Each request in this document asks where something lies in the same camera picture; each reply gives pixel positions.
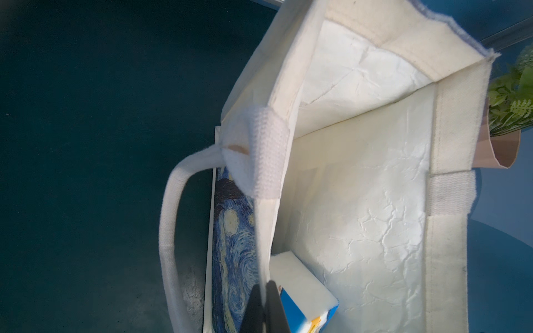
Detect pink ribbed plant pot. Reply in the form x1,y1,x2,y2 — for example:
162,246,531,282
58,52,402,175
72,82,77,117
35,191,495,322
473,101,521,169

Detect tissue pack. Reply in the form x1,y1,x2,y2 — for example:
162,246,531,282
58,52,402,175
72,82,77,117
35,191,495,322
270,251,340,333

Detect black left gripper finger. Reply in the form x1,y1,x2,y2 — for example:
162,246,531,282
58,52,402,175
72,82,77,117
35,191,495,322
240,280,291,333

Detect artificial white flower plant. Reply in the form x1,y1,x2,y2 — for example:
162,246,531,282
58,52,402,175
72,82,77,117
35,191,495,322
487,44,532,137

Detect canvas bag starry night print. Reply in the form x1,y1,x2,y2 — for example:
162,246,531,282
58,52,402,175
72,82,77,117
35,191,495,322
158,1,496,332

